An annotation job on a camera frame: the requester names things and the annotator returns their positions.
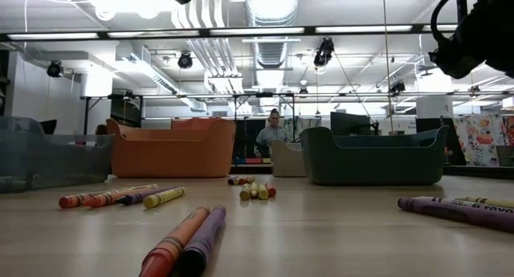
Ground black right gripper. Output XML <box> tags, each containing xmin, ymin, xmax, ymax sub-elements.
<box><xmin>427</xmin><ymin>35</ymin><xmax>514</xmax><ymax>79</ymax></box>

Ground black light bar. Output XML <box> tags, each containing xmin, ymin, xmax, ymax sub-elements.
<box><xmin>0</xmin><ymin>23</ymin><xmax>459</xmax><ymax>42</ymax></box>

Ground floral cloth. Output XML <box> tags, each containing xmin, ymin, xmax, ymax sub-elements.
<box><xmin>452</xmin><ymin>114</ymin><xmax>508</xmax><ymax>168</ymax></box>

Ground black monitor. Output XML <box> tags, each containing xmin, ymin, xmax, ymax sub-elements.
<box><xmin>329</xmin><ymin>112</ymin><xmax>381</xmax><ymax>136</ymax></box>

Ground red plastic bin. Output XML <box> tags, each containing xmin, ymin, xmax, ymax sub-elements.
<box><xmin>171</xmin><ymin>116</ymin><xmax>222</xmax><ymax>130</ymax></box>

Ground teal plastic bin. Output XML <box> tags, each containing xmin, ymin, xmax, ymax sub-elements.
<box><xmin>299</xmin><ymin>125</ymin><xmax>451</xmax><ymax>187</ymax></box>

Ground orange plastic bin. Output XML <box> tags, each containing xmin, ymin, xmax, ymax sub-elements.
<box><xmin>105</xmin><ymin>117</ymin><xmax>238</xmax><ymax>179</ymax></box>

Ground person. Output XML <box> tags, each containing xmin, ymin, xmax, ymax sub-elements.
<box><xmin>255</xmin><ymin>108</ymin><xmax>294</xmax><ymax>158</ymax></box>

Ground colourful foam blocks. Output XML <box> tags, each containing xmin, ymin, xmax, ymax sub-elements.
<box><xmin>235</xmin><ymin>157</ymin><xmax>272</xmax><ymax>165</ymax></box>

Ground white plastic bin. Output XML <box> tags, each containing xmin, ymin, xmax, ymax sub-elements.
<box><xmin>270</xmin><ymin>139</ymin><xmax>308</xmax><ymax>178</ymax></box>

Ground clear grey plastic bin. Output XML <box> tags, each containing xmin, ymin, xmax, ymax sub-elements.
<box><xmin>0</xmin><ymin>116</ymin><xmax>116</xmax><ymax>194</ymax></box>

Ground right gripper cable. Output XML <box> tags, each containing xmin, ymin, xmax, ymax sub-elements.
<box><xmin>430</xmin><ymin>0</ymin><xmax>469</xmax><ymax>45</ymax></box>

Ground thin hanging cable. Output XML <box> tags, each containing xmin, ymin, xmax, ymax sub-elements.
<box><xmin>380</xmin><ymin>0</ymin><xmax>395</xmax><ymax>133</ymax></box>

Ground silver air duct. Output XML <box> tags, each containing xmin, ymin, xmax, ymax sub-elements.
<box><xmin>243</xmin><ymin>0</ymin><xmax>301</xmax><ymax>69</ymax></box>

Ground black aluminium table frame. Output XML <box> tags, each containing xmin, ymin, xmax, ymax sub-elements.
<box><xmin>228</xmin><ymin>163</ymin><xmax>514</xmax><ymax>181</ymax></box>

